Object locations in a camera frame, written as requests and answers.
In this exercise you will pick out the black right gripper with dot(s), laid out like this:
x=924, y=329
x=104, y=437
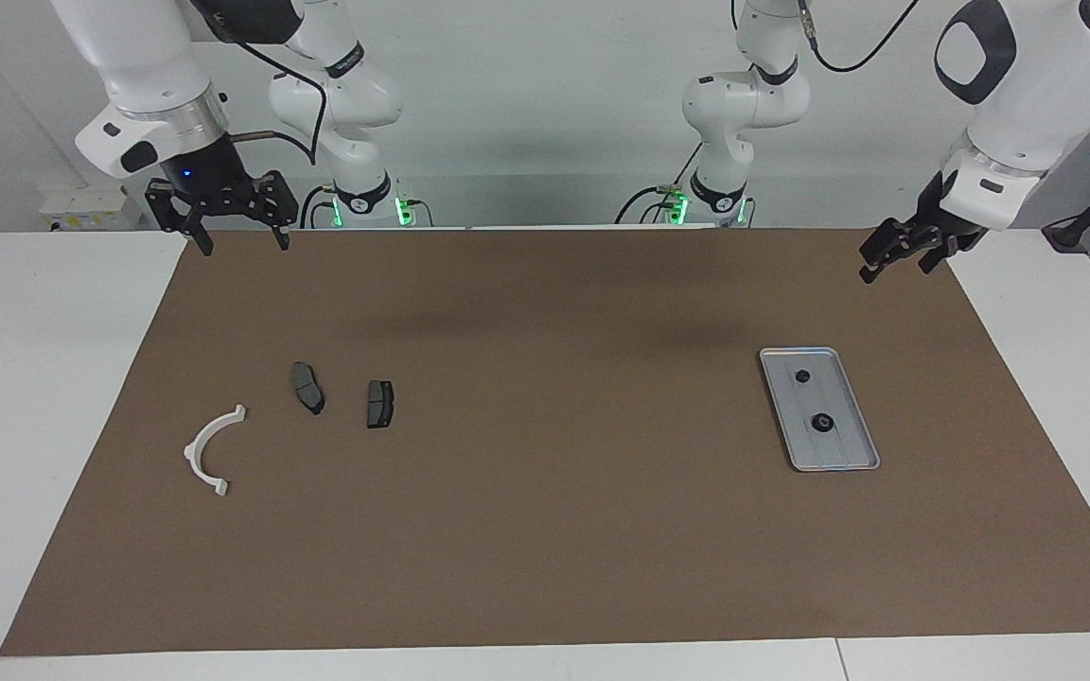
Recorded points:
x=204, y=180

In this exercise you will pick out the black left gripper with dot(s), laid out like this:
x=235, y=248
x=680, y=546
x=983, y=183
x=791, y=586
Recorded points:
x=931, y=216

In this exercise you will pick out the large black bearing gear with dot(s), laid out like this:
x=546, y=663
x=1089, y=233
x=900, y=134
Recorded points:
x=822, y=424

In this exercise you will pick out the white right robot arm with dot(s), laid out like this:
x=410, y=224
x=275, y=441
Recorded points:
x=148, y=57

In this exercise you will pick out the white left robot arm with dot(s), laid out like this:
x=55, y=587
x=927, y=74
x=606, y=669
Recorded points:
x=1028, y=95

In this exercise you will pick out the silver metal tray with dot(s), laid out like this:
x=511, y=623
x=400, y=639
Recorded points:
x=838, y=454

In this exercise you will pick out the white box with labels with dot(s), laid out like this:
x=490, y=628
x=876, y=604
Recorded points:
x=91, y=206

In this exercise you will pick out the elongated dark brake pad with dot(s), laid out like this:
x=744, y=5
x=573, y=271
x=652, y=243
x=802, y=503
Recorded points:
x=307, y=386

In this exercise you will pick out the rectangular dark brake pad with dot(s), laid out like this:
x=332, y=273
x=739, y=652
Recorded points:
x=379, y=404

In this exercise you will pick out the brown table mat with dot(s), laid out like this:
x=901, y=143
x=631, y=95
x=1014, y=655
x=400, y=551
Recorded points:
x=545, y=530

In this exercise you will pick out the white curved plastic bracket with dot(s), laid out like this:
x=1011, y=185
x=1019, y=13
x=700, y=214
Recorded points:
x=220, y=489

